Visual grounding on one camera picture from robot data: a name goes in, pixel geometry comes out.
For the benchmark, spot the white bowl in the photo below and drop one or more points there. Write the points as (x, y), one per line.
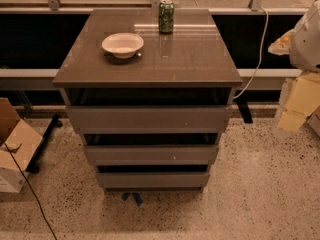
(123, 45)

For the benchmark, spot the grey drawer cabinet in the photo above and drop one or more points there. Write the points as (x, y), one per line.
(190, 67)

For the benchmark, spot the grey top drawer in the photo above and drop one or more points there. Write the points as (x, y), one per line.
(147, 120)

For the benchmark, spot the black stand leg left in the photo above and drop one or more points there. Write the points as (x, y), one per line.
(33, 166)

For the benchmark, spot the black stand leg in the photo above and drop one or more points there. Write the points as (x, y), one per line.
(244, 109)
(33, 166)

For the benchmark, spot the grey bottom drawer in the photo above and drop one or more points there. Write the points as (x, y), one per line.
(152, 180)

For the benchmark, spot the grey drawer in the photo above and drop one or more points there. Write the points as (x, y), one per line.
(152, 180)
(151, 155)
(147, 120)

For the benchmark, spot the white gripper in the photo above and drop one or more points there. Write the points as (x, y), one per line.
(307, 40)

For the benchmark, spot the green soda can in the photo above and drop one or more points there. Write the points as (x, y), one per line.
(166, 16)

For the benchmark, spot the black stand leg right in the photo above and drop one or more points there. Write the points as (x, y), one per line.
(244, 109)

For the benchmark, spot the open cardboard box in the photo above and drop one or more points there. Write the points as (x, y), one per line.
(19, 141)

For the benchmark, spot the cardboard box at right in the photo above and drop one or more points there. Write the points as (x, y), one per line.
(314, 121)

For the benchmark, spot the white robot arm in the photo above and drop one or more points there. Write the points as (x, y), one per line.
(305, 42)

